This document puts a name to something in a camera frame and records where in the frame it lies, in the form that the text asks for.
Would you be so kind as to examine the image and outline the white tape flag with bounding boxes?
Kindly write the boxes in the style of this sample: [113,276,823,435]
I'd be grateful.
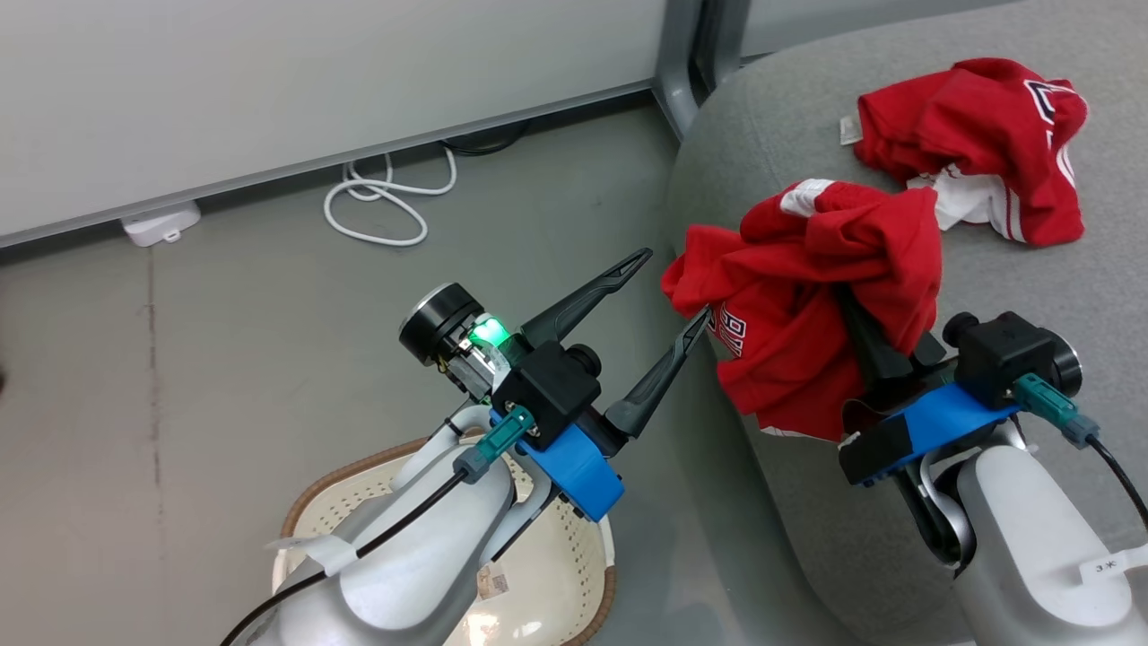
[265,531,361,578]

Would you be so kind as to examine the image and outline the thin black floor cable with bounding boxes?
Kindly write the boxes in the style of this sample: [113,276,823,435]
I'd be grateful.
[442,119,532,156]

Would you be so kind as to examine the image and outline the grey fabric sofa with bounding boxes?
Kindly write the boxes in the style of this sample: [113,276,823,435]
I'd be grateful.
[664,0,1148,646]

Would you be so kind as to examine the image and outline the white power adapter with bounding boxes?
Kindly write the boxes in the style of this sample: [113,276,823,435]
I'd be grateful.
[121,201,202,249]

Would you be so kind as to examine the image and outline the cream perforated laundry basket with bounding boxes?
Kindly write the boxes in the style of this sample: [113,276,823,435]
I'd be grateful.
[272,435,618,646]

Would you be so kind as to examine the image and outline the red jersey with white trim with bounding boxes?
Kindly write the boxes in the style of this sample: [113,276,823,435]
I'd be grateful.
[839,57,1090,249]

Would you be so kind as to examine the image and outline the white coiled floor cable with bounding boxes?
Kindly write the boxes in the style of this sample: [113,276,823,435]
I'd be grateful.
[323,146,458,248]

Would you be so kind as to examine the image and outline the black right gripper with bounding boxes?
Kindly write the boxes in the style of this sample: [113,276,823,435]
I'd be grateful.
[838,287,967,487]

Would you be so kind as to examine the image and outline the red jersey with white lettering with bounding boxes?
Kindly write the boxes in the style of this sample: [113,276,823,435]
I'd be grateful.
[661,178,945,442]

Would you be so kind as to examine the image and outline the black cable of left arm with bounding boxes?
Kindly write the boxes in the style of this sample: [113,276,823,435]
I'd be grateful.
[218,404,539,646]

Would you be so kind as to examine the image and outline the grey metal partition post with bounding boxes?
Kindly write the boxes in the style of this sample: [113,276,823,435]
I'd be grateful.
[653,0,750,140]

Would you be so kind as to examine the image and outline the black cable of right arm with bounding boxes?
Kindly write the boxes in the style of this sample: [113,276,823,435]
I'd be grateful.
[1013,373,1148,532]

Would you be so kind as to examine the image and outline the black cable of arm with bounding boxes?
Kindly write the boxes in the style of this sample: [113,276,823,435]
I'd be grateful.
[1013,373,1148,532]
[218,404,539,646]

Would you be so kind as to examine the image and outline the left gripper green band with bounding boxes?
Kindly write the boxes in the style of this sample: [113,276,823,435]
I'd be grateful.
[399,249,713,439]

